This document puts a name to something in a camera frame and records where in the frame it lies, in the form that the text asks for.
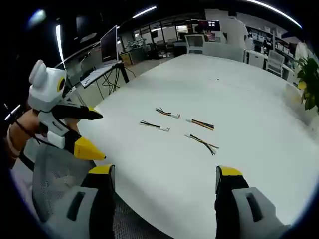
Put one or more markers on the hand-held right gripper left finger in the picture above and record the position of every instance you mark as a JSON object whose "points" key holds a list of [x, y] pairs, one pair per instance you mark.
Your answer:
{"points": [[82, 214]]}

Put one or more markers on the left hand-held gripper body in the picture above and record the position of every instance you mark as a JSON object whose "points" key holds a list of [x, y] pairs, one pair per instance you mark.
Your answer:
{"points": [[45, 92]]}

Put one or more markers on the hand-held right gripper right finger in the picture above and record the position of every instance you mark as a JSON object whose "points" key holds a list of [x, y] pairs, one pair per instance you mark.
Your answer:
{"points": [[239, 216]]}

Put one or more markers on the person's left hand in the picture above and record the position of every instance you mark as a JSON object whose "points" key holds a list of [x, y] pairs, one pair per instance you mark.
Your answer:
{"points": [[27, 122]]}

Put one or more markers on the grey mesh office chair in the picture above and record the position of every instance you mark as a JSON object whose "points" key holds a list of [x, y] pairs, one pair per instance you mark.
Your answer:
{"points": [[52, 169]]}

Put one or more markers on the white side desk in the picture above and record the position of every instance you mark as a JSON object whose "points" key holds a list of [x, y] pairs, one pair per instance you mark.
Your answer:
{"points": [[96, 73]]}

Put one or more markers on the yellow cabinet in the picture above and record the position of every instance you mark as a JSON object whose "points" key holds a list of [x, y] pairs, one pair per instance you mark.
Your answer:
{"points": [[126, 58]]}

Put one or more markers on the computer monitor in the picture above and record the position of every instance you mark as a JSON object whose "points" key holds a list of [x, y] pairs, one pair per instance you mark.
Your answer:
{"points": [[109, 44]]}

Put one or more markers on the short ceiling light strip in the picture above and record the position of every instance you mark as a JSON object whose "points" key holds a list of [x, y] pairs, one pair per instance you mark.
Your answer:
{"points": [[144, 12]]}

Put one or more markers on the green potted plant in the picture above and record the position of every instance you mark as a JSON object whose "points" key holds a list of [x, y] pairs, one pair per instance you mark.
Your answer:
{"points": [[310, 79]]}

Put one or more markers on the white mesh chair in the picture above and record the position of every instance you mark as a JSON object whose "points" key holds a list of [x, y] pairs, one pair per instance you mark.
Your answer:
{"points": [[275, 62]]}

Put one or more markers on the storage shelves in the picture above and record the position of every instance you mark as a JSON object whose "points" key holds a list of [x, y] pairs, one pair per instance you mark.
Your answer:
{"points": [[274, 39]]}

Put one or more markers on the long ceiling light strip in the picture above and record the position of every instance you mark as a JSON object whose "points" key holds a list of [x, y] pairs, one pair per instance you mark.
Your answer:
{"points": [[276, 11]]}

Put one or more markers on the red wall screen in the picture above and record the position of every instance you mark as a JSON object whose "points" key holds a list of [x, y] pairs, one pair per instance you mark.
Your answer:
{"points": [[209, 27]]}

